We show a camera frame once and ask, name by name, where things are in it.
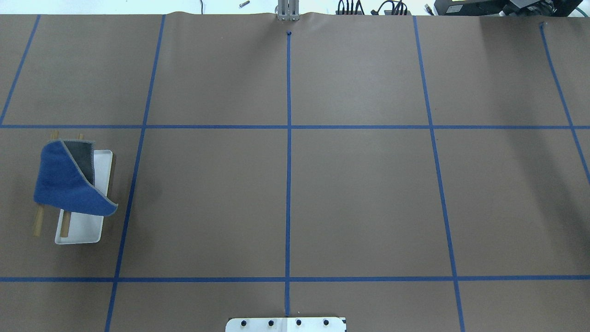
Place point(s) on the blue microfibre towel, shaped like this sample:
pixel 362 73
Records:
pixel 66 178

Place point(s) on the wooden white towel rack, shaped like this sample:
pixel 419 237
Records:
pixel 79 228

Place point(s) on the black equipment on desk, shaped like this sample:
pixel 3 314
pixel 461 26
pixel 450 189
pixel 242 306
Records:
pixel 516 8

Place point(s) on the aluminium frame post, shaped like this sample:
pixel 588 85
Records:
pixel 288 10

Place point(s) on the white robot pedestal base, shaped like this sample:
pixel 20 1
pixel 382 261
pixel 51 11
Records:
pixel 287 324

